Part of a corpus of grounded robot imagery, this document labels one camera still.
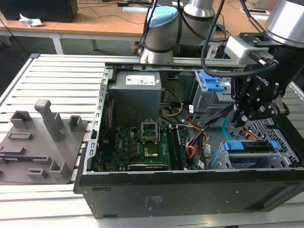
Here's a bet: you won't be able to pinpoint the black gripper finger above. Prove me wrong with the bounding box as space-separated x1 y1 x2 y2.
230 75 254 129
242 97 290 123

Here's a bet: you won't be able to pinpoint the blue disk wire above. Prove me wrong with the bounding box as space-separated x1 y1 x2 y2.
221 117 233 141

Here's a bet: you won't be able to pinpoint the hard disk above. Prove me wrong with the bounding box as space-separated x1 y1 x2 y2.
209 139 279 170

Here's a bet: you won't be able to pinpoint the grey perforated disk bay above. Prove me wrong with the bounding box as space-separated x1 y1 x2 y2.
207 117 303 170

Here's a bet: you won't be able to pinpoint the black expansion slot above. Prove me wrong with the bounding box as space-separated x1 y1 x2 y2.
127 162 168 171

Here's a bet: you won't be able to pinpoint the blue drive cage latch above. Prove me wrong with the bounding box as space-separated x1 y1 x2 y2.
200 70 225 92

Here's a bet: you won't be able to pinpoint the grey optical drive cage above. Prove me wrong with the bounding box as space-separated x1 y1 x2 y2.
191 70 238 122

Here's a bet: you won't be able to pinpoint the RAM stick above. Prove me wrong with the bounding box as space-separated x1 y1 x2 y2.
175 125 189 170

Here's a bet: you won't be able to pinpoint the metal socket cover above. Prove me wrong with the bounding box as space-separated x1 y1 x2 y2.
140 118 160 143

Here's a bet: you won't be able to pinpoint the grey power supply unit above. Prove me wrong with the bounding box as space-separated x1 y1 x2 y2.
108 71 162 121

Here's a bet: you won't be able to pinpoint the CPU socket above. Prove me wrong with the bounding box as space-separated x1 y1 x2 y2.
143 141 160 159

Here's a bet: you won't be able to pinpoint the black open PC case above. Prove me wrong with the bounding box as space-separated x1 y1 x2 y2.
73 62 304 219

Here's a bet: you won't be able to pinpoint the green motherboard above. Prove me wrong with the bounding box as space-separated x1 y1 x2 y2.
98 123 190 171

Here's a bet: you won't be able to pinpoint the wooden desk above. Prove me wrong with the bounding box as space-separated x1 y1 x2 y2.
0 0 274 49

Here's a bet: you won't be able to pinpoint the grey parts rack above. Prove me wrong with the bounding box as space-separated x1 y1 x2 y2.
0 99 89 185

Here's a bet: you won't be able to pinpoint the black box on desk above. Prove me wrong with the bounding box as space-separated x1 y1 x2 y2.
0 0 79 23

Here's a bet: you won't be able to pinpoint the crumpled white paper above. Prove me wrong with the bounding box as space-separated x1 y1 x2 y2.
19 13 45 28

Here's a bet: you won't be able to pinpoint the black sleeved wire bundle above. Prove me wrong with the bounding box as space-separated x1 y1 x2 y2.
196 104 236 134

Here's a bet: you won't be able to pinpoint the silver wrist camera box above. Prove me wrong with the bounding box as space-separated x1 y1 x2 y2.
224 35 272 65

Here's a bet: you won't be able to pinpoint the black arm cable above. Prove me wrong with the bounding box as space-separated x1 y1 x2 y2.
200 0 245 78

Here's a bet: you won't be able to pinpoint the yellow black power wires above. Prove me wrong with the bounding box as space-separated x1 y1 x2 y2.
158 88 184 118

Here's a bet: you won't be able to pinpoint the blue background cable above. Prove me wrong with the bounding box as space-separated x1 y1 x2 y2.
215 23 232 59

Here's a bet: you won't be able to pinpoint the orange red power wires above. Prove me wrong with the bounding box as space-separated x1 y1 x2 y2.
186 118 209 165

